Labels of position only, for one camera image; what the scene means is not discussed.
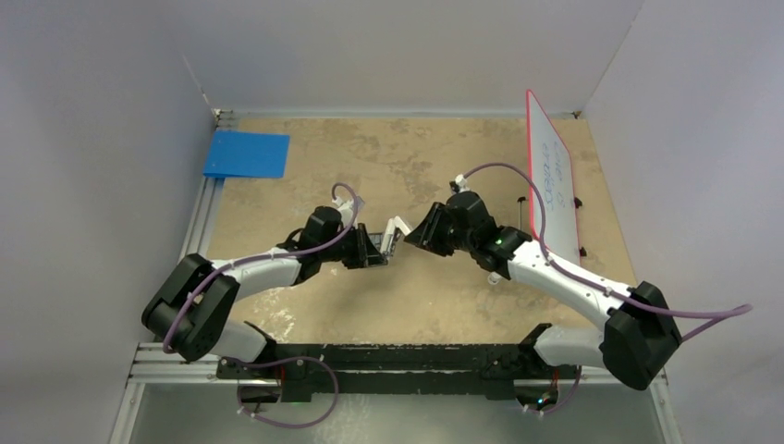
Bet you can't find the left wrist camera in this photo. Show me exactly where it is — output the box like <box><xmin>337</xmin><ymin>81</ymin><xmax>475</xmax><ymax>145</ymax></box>
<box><xmin>332</xmin><ymin>197</ymin><xmax>364</xmax><ymax>227</ymax></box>

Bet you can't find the whiteboard metal stand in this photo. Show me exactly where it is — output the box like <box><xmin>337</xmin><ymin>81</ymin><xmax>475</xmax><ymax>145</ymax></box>
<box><xmin>517</xmin><ymin>196</ymin><xmax>587</xmax><ymax>258</ymax></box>

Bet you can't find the blue plastic board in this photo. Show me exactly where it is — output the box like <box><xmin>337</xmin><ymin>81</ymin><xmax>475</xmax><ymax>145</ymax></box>
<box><xmin>202</xmin><ymin>130</ymin><xmax>290</xmax><ymax>179</ymax></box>

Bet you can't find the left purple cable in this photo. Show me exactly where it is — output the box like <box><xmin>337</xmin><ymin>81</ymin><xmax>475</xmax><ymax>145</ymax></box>
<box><xmin>161</xmin><ymin>182</ymin><xmax>362</xmax><ymax>355</ymax></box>

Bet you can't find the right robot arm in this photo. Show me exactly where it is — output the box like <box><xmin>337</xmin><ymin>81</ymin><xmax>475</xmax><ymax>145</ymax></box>
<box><xmin>405</xmin><ymin>191</ymin><xmax>682</xmax><ymax>390</ymax></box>

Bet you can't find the red framed whiteboard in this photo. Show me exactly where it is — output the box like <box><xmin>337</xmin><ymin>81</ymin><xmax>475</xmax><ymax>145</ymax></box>
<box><xmin>526</xmin><ymin>90</ymin><xmax>581</xmax><ymax>265</ymax></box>

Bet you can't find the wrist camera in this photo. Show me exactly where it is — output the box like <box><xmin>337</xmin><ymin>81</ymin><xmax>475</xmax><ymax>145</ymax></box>
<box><xmin>449</xmin><ymin>174</ymin><xmax>471</xmax><ymax>194</ymax></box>
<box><xmin>332</xmin><ymin>197</ymin><xmax>364</xmax><ymax>227</ymax></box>

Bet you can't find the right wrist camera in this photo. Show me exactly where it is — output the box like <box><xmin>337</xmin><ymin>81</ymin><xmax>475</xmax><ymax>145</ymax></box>
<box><xmin>449</xmin><ymin>174</ymin><xmax>471</xmax><ymax>194</ymax></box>

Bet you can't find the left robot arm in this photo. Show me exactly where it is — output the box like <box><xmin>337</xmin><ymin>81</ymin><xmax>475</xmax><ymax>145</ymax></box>
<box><xmin>141</xmin><ymin>203</ymin><xmax>406</xmax><ymax>378</ymax></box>

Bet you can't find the small white staple remover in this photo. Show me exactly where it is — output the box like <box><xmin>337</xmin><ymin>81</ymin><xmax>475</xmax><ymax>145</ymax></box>
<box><xmin>487</xmin><ymin>273</ymin><xmax>502</xmax><ymax>285</ymax></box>

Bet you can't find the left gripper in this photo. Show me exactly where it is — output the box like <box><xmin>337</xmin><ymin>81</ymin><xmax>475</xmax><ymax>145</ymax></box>
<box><xmin>319</xmin><ymin>222</ymin><xmax>386</xmax><ymax>269</ymax></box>

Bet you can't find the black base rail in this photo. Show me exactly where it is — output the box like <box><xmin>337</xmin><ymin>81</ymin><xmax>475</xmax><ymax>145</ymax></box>
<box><xmin>216</xmin><ymin>340</ymin><xmax>577</xmax><ymax>402</ymax></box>

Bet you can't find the white stapler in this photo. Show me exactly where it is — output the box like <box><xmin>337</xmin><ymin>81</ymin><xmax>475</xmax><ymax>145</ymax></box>
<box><xmin>379</xmin><ymin>216</ymin><xmax>412</xmax><ymax>257</ymax></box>

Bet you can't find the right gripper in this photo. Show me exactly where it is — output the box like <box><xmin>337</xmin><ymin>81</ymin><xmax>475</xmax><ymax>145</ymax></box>
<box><xmin>407</xmin><ymin>203</ymin><xmax>476</xmax><ymax>257</ymax></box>

